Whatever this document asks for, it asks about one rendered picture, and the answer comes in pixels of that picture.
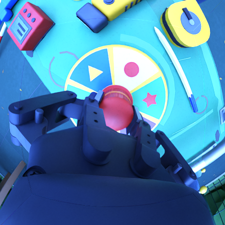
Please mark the large yellow ball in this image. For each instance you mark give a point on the large yellow ball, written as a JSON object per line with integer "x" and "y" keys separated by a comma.
{"x": 203, "y": 189}

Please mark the white yellow picture dial disc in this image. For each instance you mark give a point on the white yellow picture dial disc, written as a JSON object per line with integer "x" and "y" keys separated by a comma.
{"x": 133, "y": 56}

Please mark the grey flat bar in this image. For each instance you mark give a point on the grey flat bar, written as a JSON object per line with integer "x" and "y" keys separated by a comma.
{"x": 12, "y": 179}

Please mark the yellow rounded housing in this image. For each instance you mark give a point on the yellow rounded housing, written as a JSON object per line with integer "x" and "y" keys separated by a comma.
{"x": 193, "y": 39}

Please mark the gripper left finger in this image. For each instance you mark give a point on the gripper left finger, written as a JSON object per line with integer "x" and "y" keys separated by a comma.
{"x": 35, "y": 107}

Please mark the small blue square plate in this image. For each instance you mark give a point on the small blue square plate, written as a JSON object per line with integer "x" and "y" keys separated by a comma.
{"x": 222, "y": 115}

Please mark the blue round button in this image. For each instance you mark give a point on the blue round button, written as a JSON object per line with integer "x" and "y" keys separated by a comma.
{"x": 33, "y": 19}
{"x": 25, "y": 10}
{"x": 29, "y": 15}

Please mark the blue round dial with lever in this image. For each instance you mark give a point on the blue round dial with lever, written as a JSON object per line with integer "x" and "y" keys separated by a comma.
{"x": 190, "y": 26}

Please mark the yellow box with blue stripes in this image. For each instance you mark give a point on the yellow box with blue stripes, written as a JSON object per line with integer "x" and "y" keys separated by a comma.
{"x": 114, "y": 11}

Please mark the blue round knob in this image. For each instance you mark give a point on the blue round knob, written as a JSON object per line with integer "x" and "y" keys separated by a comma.
{"x": 108, "y": 1}

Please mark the dark blue oval peg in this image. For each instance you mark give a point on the dark blue oval peg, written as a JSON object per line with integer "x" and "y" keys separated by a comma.
{"x": 217, "y": 135}

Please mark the small yellow ball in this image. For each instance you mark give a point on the small yellow ball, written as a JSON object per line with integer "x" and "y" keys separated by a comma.
{"x": 203, "y": 170}

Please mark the silver rail tube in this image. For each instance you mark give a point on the silver rail tube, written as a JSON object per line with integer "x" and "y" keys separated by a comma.
{"x": 209, "y": 154}

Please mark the red dial knob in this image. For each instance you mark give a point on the red dial knob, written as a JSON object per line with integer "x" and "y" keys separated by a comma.
{"x": 116, "y": 114}

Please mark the white probe with blue tip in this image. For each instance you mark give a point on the white probe with blue tip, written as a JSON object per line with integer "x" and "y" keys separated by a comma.
{"x": 175, "y": 58}

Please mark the red and white stick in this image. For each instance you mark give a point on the red and white stick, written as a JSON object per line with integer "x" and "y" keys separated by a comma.
{"x": 2, "y": 31}

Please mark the bright blue block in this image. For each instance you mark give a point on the bright blue block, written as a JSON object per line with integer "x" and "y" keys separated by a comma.
{"x": 7, "y": 14}

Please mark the dark blue rounded block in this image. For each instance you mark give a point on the dark blue rounded block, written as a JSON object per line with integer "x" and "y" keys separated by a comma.
{"x": 91, "y": 17}

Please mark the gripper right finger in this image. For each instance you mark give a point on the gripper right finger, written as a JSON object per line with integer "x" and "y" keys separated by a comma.
{"x": 146, "y": 138}

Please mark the red box with blue screen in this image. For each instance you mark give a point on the red box with blue screen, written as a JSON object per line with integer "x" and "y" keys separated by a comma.
{"x": 36, "y": 33}

